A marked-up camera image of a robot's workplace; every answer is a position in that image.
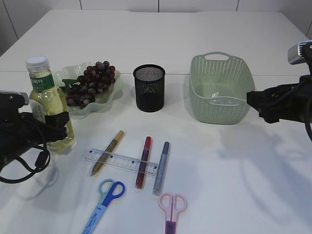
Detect silver glitter pen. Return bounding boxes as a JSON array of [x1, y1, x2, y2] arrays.
[[152, 141, 170, 196]]

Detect gold glitter pen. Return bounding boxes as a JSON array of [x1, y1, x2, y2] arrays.
[[91, 130, 124, 176]]

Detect black mesh pen cup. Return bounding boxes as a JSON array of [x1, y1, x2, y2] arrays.
[[133, 64, 165, 113]]

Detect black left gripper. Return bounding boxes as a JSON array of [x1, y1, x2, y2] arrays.
[[0, 112, 70, 168]]

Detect clear plastic ruler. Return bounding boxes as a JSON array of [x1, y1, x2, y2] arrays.
[[81, 148, 158, 177]]

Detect green woven plastic basket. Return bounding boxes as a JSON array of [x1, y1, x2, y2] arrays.
[[189, 52, 255, 125]]

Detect blue scissors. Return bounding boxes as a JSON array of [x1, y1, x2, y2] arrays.
[[82, 179, 126, 234]]

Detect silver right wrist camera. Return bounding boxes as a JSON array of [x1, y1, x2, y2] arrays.
[[288, 40, 312, 65]]

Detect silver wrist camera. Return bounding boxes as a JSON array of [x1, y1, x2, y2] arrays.
[[0, 91, 29, 114], [288, 40, 312, 65]]

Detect red glitter pen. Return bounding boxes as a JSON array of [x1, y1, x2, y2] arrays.
[[135, 136, 152, 189]]

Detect purple artificial grape bunch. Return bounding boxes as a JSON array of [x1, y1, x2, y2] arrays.
[[62, 61, 116, 109]]

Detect pink scissors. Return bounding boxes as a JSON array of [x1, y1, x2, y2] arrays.
[[158, 192, 188, 234]]

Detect yellow tea bottle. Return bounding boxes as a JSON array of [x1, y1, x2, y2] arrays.
[[25, 56, 75, 151]]

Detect green wavy plastic plate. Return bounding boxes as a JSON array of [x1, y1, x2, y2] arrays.
[[53, 62, 123, 116]]

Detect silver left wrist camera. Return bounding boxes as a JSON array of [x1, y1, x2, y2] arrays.
[[0, 91, 29, 114]]

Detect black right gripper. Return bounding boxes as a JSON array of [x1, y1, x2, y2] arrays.
[[246, 75, 312, 123]]

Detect clear plastic sheet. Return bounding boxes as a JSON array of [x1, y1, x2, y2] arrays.
[[210, 92, 220, 98]]

